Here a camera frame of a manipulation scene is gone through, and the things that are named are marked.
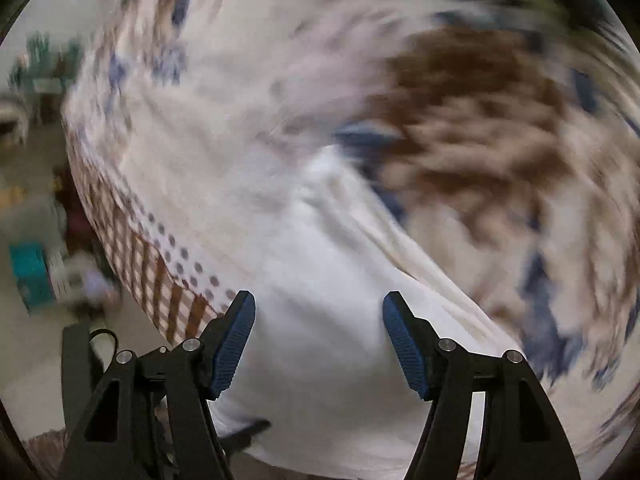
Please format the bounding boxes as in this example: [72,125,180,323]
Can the white pants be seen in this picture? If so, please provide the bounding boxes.
[120,75,531,478]

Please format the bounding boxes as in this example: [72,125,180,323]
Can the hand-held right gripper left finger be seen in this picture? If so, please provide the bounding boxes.
[57,291,256,480]

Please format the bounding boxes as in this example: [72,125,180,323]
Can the teal box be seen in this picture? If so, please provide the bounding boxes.
[10,242,56,311]

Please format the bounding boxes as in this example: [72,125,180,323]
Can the floral bedspread bed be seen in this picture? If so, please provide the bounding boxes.
[60,0,640,480]

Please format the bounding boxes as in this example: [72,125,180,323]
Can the teal shelf rack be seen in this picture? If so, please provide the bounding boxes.
[10,32,83,96]

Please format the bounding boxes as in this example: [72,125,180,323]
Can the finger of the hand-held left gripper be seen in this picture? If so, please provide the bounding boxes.
[219,419,274,454]

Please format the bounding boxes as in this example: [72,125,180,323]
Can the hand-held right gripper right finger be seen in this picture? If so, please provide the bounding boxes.
[383,291,581,480]

